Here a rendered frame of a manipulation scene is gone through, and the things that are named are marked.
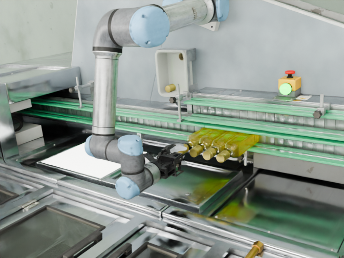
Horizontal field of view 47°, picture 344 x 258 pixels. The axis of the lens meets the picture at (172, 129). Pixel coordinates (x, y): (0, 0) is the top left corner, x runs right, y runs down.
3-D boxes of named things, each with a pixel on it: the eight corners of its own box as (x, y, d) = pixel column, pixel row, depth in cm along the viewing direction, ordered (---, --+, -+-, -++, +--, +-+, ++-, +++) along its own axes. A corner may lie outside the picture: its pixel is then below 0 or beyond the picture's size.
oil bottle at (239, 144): (246, 140, 165) (222, 157, 149) (246, 127, 163) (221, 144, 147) (259, 142, 162) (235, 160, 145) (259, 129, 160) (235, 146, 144)
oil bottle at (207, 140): (222, 135, 171) (196, 152, 155) (221, 124, 170) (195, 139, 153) (234, 137, 168) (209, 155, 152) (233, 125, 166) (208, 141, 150)
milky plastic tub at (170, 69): (168, 92, 197) (157, 96, 191) (165, 47, 190) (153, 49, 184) (197, 94, 188) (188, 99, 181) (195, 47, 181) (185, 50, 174)
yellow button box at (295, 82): (284, 91, 163) (277, 96, 157) (284, 74, 160) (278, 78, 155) (301, 93, 159) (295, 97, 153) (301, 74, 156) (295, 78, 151)
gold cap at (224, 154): (221, 157, 146) (215, 162, 142) (221, 149, 145) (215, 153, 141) (230, 159, 144) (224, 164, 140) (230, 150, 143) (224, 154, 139)
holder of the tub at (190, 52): (170, 102, 199) (160, 106, 193) (166, 47, 191) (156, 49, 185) (198, 105, 190) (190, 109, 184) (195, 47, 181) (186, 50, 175)
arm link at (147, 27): (199, -12, 155) (104, 11, 116) (233, -15, 147) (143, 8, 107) (201, 19, 160) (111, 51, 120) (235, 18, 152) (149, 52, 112)
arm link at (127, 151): (103, 138, 123) (107, 170, 126) (130, 144, 116) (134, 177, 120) (120, 130, 129) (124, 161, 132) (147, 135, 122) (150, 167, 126)
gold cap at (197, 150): (195, 152, 152) (189, 156, 149) (194, 144, 151) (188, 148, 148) (203, 154, 150) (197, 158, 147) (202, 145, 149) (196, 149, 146)
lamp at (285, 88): (280, 93, 156) (278, 95, 154) (281, 82, 154) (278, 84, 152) (292, 94, 153) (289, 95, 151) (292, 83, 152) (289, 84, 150)
